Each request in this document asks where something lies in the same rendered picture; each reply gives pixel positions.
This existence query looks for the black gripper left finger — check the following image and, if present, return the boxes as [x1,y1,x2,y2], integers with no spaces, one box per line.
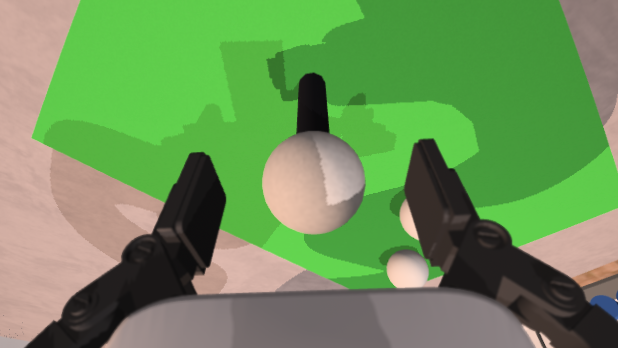
[24,152,226,348]

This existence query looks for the green mat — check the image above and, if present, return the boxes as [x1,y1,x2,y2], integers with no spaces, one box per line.
[31,0,618,289]

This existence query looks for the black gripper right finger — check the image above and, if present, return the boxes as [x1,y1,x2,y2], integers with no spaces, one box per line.
[404,138,618,348]

